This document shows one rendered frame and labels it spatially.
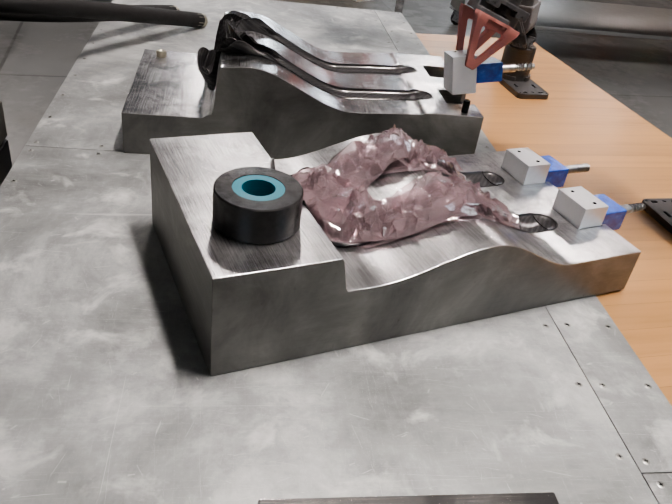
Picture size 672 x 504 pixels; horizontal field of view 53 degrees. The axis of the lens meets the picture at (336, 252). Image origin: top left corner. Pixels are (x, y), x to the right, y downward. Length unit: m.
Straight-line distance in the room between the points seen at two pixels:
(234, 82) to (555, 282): 0.48
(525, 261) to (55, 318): 0.47
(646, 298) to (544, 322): 0.16
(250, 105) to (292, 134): 0.07
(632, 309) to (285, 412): 0.43
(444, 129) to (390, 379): 0.46
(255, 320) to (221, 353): 0.04
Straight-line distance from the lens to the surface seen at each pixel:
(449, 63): 1.02
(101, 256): 0.76
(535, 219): 0.84
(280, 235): 0.59
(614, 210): 0.87
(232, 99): 0.93
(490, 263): 0.68
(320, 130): 0.95
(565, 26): 4.61
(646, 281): 0.90
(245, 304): 0.57
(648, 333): 0.81
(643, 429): 0.69
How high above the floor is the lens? 1.24
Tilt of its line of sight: 34 degrees down
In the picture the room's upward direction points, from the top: 8 degrees clockwise
